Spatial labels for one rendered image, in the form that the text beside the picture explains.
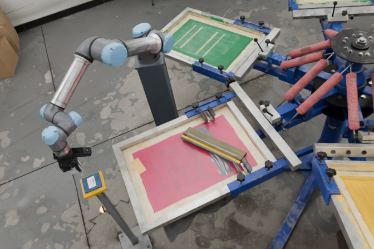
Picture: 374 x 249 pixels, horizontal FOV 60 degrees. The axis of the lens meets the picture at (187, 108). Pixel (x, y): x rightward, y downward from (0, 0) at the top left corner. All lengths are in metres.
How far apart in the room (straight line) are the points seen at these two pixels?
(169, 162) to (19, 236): 1.73
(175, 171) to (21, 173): 2.03
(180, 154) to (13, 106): 2.73
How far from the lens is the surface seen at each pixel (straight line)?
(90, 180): 1.96
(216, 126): 2.00
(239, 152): 1.84
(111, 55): 1.60
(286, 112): 1.96
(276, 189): 2.86
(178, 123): 2.01
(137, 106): 3.54
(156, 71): 2.14
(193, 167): 1.85
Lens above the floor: 2.54
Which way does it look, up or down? 49 degrees down
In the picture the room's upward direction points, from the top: 12 degrees counter-clockwise
